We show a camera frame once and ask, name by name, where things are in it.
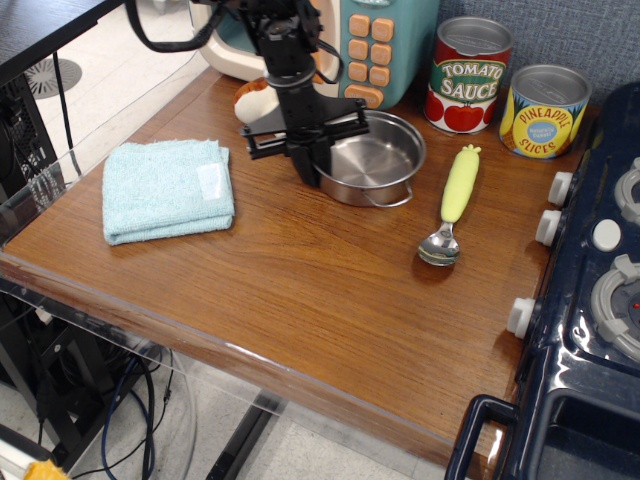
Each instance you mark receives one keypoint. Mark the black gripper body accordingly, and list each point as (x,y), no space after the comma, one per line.
(303,115)

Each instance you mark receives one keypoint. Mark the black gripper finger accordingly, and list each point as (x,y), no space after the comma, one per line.
(302,159)
(322,156)

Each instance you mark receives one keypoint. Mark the stainless steel pot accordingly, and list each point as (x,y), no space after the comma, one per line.
(376,169)

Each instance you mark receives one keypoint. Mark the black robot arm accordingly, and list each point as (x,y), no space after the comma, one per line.
(284,33)

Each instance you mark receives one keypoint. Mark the yellow object at corner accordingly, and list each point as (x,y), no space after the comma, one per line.
(44,470)

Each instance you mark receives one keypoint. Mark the plush mushroom toy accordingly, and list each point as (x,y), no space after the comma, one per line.
(254,100)

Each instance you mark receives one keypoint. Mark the toy microwave teal cream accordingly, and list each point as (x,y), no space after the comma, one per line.
(382,45)

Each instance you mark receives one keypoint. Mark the light blue folded towel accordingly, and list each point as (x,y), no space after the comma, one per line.
(166,189)

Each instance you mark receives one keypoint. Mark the tomato sauce can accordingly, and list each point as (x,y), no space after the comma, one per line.
(469,64)

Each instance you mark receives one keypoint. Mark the pineapple slices can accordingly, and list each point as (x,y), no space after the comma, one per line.
(544,109)

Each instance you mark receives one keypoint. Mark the black side desk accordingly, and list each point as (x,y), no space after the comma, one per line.
(33,30)

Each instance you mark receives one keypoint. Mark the dark blue toy stove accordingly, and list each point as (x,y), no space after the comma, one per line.
(576,411)

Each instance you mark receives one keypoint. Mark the spoon with yellow handle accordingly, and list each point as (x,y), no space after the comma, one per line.
(440,248)

